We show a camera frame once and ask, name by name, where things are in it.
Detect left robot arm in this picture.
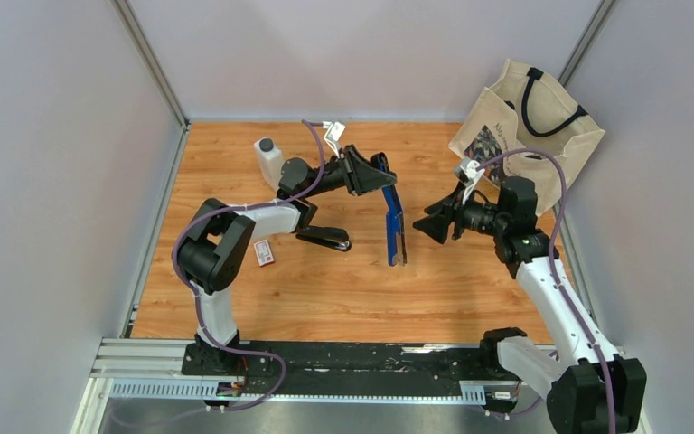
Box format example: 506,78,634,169
173,145,397,375

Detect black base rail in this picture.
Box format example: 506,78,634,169
181,341,517,398

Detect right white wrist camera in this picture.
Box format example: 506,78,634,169
454,157,485,204

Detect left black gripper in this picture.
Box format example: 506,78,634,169
303,145,397,200

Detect blue stapler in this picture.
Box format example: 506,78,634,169
381,184,408,267

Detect white slotted cable duct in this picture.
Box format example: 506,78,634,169
108,380,487,405

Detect purple cable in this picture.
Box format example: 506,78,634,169
473,147,621,434
170,118,330,413

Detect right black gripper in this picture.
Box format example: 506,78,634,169
411,181,506,244

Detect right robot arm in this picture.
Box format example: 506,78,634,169
413,176,647,433

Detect black stapler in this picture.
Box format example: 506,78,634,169
295,226,352,252

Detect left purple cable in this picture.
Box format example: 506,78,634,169
170,118,330,413

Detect red white staple box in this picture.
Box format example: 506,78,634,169
253,240,275,267

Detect beige canvas tote bag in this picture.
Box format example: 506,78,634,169
448,60,605,185

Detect white plastic bottle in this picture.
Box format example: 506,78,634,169
253,137,286,191

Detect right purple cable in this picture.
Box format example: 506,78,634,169
473,147,621,434

